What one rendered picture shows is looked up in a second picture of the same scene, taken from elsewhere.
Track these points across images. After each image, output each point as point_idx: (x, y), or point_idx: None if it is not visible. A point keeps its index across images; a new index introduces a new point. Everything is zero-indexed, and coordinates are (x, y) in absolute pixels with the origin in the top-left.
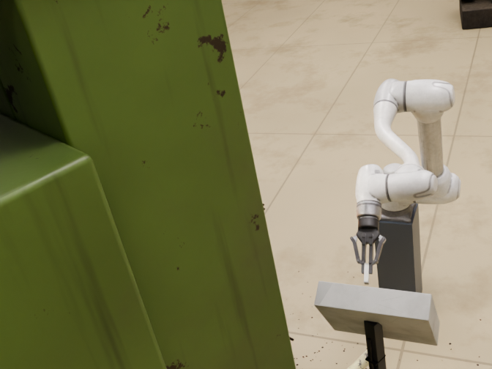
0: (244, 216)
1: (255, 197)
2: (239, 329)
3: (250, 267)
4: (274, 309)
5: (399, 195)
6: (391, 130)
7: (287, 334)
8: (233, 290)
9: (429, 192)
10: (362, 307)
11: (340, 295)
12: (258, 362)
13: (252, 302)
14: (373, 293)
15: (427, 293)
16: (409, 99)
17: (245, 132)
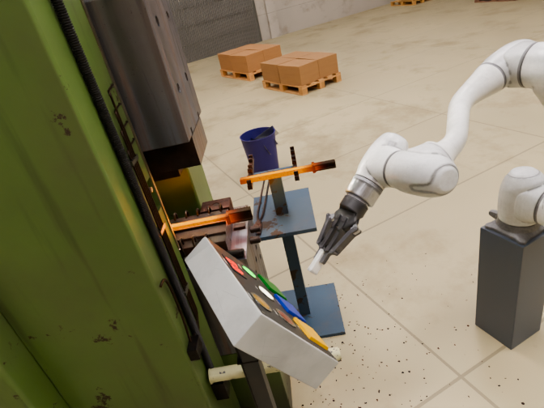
0: (40, 110)
1: (55, 90)
2: (63, 242)
3: (65, 178)
4: (119, 241)
5: (394, 180)
6: (465, 101)
7: (146, 276)
8: (44, 196)
9: (431, 189)
10: (206, 286)
11: (203, 261)
12: (103, 288)
13: (78, 219)
14: (222, 277)
15: (257, 311)
16: (527, 66)
17: None
